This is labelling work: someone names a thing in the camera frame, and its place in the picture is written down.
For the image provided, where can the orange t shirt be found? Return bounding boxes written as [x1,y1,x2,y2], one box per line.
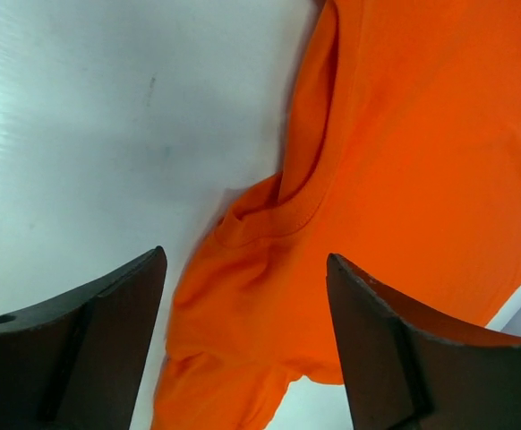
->
[152,1,521,429]

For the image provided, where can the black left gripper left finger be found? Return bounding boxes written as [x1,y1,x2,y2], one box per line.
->
[0,246,167,429]

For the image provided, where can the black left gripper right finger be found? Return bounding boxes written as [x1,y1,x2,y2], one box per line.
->
[327,254,521,429]

